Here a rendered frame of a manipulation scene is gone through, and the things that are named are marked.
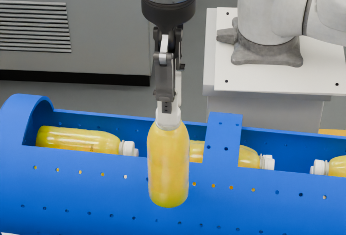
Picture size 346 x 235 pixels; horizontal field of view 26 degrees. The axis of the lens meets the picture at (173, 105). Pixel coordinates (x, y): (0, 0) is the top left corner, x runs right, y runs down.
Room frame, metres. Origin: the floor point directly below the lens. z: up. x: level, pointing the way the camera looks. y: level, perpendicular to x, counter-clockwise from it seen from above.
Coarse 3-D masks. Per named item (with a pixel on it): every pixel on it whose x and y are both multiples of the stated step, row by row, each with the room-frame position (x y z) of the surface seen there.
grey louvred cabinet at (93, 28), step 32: (0, 0) 2.46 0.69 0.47; (32, 0) 2.46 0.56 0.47; (64, 0) 2.45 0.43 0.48; (96, 0) 2.44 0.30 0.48; (128, 0) 2.43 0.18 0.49; (0, 32) 2.46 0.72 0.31; (32, 32) 2.45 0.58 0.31; (64, 32) 2.45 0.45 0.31; (96, 32) 2.44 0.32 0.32; (128, 32) 2.43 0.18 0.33; (0, 64) 2.47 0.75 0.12; (32, 64) 2.46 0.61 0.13; (64, 64) 2.45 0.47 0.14; (96, 64) 2.44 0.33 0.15; (128, 64) 2.43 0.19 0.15
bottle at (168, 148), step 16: (160, 128) 0.82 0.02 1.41; (176, 128) 0.82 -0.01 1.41; (160, 144) 0.81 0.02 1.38; (176, 144) 0.81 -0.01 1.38; (160, 160) 0.80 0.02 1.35; (176, 160) 0.80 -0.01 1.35; (160, 176) 0.80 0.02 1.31; (176, 176) 0.80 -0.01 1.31; (160, 192) 0.80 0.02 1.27; (176, 192) 0.80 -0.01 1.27
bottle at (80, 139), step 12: (48, 132) 1.07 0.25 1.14; (60, 132) 1.07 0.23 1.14; (72, 132) 1.07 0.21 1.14; (84, 132) 1.07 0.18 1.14; (96, 132) 1.07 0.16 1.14; (108, 132) 1.08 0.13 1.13; (36, 144) 1.05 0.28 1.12; (48, 144) 1.05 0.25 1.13; (60, 144) 1.05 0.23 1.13; (72, 144) 1.05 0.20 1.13; (84, 144) 1.05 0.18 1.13; (96, 144) 1.04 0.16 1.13; (108, 144) 1.05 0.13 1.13; (120, 144) 1.06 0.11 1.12
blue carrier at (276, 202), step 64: (0, 128) 1.00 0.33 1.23; (128, 128) 1.14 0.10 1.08; (192, 128) 1.12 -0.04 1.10; (256, 128) 1.10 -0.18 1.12; (0, 192) 0.90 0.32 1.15; (64, 192) 0.89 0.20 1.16; (128, 192) 0.88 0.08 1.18; (192, 192) 0.88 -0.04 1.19; (256, 192) 0.87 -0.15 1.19; (320, 192) 0.86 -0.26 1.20
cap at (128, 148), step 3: (126, 141) 1.07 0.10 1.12; (129, 141) 1.07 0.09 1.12; (126, 144) 1.05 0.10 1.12; (129, 144) 1.05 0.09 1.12; (132, 144) 1.05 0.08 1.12; (126, 147) 1.05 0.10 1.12; (129, 147) 1.05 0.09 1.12; (132, 147) 1.05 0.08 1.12; (123, 150) 1.04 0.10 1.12; (126, 150) 1.04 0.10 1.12; (129, 150) 1.04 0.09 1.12; (132, 150) 1.05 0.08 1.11; (123, 153) 1.04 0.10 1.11; (126, 153) 1.04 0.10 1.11; (129, 153) 1.04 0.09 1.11; (132, 153) 1.05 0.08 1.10
